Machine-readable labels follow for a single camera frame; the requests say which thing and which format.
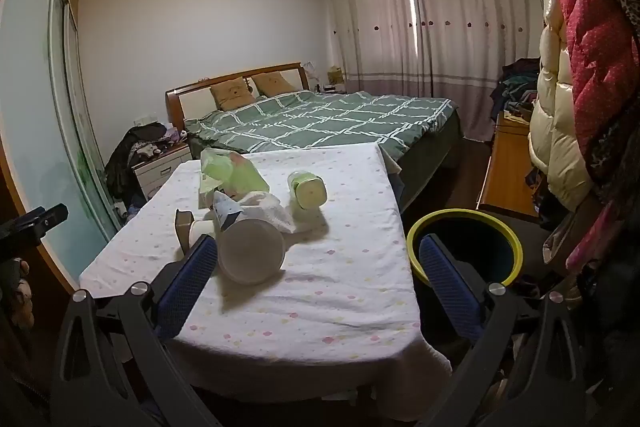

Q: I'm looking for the wooden bed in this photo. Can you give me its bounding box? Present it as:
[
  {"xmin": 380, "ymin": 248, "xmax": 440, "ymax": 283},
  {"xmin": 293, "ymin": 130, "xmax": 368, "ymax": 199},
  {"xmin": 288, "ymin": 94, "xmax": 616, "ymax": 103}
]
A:
[{"xmin": 165, "ymin": 62, "xmax": 463, "ymax": 202}]

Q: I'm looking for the dark clothes pile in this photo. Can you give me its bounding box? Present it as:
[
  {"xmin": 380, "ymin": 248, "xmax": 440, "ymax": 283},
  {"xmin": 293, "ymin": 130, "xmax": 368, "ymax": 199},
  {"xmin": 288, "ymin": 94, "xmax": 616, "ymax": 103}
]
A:
[{"xmin": 104, "ymin": 122, "xmax": 188, "ymax": 202}]

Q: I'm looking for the yellow-rimmed dark bin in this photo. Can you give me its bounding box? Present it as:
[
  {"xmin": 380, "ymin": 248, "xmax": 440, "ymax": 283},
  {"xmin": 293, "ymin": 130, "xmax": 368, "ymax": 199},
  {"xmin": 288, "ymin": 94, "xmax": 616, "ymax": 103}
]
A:
[{"xmin": 406, "ymin": 208, "xmax": 524, "ymax": 288}]

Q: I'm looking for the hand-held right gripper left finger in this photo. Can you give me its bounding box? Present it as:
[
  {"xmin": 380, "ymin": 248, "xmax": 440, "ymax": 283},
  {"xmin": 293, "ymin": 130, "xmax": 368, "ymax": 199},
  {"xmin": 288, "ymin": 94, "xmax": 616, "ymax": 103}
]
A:
[{"xmin": 50, "ymin": 233, "xmax": 223, "ymax": 427}]

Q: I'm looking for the dotted white tablecloth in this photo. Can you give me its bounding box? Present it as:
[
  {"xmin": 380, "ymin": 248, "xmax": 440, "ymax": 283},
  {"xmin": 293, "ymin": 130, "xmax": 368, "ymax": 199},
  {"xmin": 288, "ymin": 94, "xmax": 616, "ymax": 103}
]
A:
[{"xmin": 78, "ymin": 142, "xmax": 453, "ymax": 423}]

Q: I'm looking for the sliding door wardrobe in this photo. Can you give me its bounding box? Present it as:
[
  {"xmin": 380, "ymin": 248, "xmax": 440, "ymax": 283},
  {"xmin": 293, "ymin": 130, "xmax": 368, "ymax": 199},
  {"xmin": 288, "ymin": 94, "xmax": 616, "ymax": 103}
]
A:
[{"xmin": 0, "ymin": 0, "xmax": 126, "ymax": 288}]

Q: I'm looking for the person's left hand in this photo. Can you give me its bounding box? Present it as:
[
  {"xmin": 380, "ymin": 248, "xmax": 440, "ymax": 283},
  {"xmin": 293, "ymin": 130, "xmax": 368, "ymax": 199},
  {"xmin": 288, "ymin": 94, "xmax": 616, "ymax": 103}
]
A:
[{"xmin": 0, "ymin": 257, "xmax": 36, "ymax": 330}]

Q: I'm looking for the blue white wrapper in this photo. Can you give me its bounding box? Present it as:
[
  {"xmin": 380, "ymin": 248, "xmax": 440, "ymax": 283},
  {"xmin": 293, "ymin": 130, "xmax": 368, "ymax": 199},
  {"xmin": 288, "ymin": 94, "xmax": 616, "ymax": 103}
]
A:
[{"xmin": 212, "ymin": 190, "xmax": 241, "ymax": 230}]

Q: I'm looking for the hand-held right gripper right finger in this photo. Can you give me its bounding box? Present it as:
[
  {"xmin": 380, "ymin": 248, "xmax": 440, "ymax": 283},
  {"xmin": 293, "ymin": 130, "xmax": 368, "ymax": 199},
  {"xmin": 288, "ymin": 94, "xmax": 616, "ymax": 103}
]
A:
[{"xmin": 418, "ymin": 233, "xmax": 588, "ymax": 427}]

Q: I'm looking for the brown pillow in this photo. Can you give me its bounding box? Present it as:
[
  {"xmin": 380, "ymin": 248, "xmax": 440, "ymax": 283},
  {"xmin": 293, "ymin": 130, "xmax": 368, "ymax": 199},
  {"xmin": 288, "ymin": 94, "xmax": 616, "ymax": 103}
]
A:
[
  {"xmin": 209, "ymin": 77, "xmax": 256, "ymax": 112},
  {"xmin": 250, "ymin": 73, "xmax": 300, "ymax": 98}
]

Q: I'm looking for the green plastic packet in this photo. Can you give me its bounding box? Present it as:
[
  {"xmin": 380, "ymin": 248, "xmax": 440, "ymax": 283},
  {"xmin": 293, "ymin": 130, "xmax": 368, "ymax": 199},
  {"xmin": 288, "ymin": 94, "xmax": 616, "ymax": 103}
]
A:
[{"xmin": 199, "ymin": 148, "xmax": 271, "ymax": 208}]

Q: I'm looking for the white plastic cup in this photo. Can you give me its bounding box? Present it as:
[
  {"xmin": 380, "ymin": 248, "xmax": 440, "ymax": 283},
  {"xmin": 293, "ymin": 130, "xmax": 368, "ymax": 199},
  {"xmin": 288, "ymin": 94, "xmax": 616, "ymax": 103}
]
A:
[{"xmin": 216, "ymin": 217, "xmax": 287, "ymax": 285}]

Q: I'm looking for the brown cardboard piece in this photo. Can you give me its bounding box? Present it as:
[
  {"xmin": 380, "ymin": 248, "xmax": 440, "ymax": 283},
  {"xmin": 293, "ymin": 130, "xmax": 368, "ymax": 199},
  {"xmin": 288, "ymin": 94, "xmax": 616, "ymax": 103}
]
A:
[{"xmin": 174, "ymin": 208, "xmax": 216, "ymax": 253}]

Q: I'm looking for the white tissue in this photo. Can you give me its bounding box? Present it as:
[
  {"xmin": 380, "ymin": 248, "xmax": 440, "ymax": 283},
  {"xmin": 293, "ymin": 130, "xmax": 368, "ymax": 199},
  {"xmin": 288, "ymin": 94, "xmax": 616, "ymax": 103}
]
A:
[{"xmin": 235, "ymin": 191, "xmax": 296, "ymax": 235}]

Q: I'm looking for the green checked quilt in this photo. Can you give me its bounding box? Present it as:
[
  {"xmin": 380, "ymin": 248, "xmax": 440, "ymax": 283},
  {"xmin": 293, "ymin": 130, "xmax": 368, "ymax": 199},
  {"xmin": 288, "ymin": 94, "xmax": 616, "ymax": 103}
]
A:
[{"xmin": 182, "ymin": 90, "xmax": 460, "ymax": 162}]

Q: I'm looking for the pink white curtain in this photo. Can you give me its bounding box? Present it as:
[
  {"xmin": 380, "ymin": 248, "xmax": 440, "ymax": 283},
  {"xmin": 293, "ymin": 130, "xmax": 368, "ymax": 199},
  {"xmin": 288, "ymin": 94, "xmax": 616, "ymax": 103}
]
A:
[
  {"xmin": 407, "ymin": 0, "xmax": 531, "ymax": 142},
  {"xmin": 322, "ymin": 0, "xmax": 418, "ymax": 95}
]

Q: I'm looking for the mixed clothes pile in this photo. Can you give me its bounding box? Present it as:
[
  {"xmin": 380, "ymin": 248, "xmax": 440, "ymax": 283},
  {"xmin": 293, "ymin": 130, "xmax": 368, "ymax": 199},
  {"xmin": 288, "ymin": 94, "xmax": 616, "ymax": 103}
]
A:
[{"xmin": 489, "ymin": 57, "xmax": 543, "ymax": 122}]

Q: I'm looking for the white nightstand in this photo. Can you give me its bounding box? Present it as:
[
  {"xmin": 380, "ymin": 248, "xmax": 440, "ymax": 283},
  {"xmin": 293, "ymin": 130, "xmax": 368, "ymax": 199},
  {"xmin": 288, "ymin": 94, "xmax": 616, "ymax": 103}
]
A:
[{"xmin": 132, "ymin": 142, "xmax": 193, "ymax": 202}]

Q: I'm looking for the red dotted jacket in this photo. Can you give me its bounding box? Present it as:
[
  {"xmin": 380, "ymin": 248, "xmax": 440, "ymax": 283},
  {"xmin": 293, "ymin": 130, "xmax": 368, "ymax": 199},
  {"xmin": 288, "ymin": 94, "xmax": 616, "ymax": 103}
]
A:
[{"xmin": 535, "ymin": 0, "xmax": 640, "ymax": 182}]

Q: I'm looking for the green plastic jar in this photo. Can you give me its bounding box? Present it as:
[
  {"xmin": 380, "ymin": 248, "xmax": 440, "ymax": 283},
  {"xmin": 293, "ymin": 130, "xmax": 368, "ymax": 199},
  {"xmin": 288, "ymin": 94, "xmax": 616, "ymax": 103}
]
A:
[{"xmin": 286, "ymin": 171, "xmax": 328, "ymax": 210}]

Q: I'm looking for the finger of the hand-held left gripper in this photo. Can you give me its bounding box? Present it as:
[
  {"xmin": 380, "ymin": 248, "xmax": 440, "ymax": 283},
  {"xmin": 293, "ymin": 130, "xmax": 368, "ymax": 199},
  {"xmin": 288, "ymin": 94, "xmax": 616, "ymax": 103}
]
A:
[{"xmin": 0, "ymin": 203, "xmax": 70, "ymax": 258}]

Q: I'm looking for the pink patterned cloth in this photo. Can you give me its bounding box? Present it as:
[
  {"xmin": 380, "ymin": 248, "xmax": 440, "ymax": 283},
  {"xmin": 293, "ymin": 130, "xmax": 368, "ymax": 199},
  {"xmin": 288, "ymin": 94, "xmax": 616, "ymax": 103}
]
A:
[{"xmin": 565, "ymin": 202, "xmax": 621, "ymax": 273}]

